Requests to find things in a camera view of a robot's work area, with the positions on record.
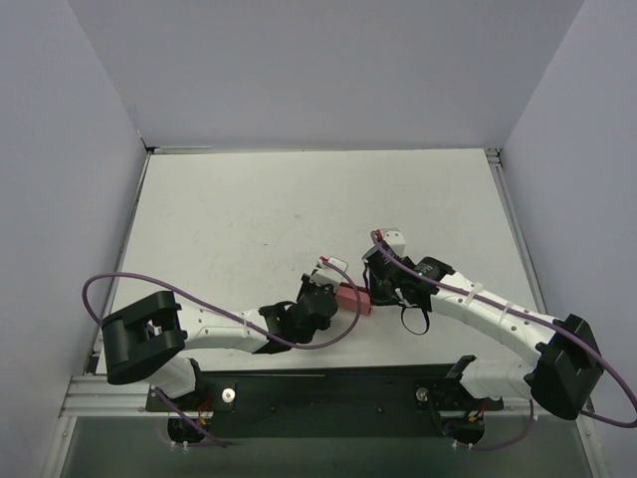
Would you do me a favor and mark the pink paper box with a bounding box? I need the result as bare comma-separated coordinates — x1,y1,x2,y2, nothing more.
335,283,373,317

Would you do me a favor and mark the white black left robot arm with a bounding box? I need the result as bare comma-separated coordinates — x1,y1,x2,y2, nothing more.
102,272,339,410

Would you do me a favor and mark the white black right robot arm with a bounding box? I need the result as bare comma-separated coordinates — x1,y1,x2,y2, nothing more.
362,245,603,420

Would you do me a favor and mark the aluminium front crossbar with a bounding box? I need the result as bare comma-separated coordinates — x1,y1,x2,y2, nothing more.
59,375,153,418

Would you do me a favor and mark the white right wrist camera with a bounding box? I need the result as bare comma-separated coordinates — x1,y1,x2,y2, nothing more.
377,228,406,258

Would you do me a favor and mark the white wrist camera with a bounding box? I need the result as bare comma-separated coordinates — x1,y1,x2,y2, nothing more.
377,228,406,258
310,256,348,290

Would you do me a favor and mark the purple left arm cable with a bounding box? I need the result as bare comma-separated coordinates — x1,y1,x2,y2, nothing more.
82,258,363,351

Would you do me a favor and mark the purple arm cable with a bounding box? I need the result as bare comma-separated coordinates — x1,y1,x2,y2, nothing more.
82,258,363,351
368,229,637,428

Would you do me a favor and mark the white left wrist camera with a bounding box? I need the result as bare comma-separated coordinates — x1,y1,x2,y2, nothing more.
310,256,348,290

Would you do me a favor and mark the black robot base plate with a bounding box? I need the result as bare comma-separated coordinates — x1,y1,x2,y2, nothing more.
175,363,504,439

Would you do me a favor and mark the aluminium table frame rail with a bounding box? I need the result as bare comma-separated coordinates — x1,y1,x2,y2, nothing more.
485,147,563,369

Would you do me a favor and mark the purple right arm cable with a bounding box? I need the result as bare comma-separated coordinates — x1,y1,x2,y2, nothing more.
368,229,637,428

